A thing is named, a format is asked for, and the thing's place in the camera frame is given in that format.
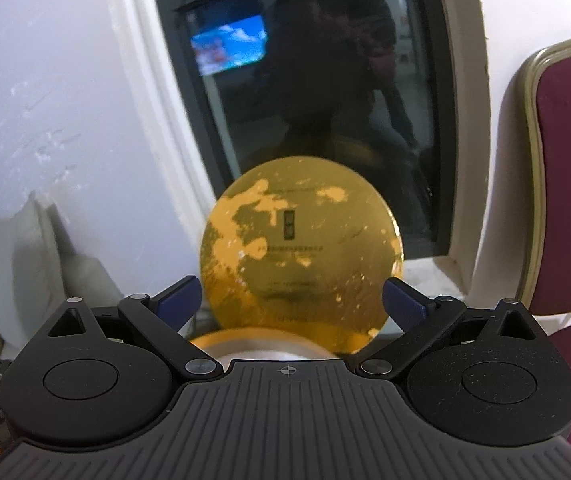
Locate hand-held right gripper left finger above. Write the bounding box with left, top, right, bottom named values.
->
left=47, top=275, right=222, bottom=380

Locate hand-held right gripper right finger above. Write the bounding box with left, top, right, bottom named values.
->
left=358, top=276, right=529, bottom=380

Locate round gold tin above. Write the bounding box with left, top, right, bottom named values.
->
left=188, top=327, right=342, bottom=362

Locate round gold tin lid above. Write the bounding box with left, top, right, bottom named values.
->
left=200, top=156, right=406, bottom=357

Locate white pillow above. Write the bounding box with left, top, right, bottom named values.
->
left=0, top=191, right=122, bottom=321

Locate dark framed window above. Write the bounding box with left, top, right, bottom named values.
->
left=144, top=0, right=455, bottom=262

